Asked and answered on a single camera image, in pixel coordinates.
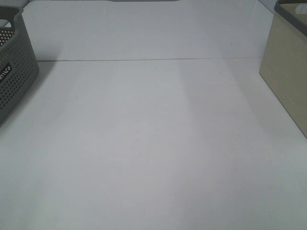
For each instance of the beige storage box grey rim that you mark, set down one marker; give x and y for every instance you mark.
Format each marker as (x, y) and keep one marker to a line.
(284, 63)

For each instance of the grey perforated plastic basket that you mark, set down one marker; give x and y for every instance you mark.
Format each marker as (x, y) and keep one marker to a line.
(18, 64)

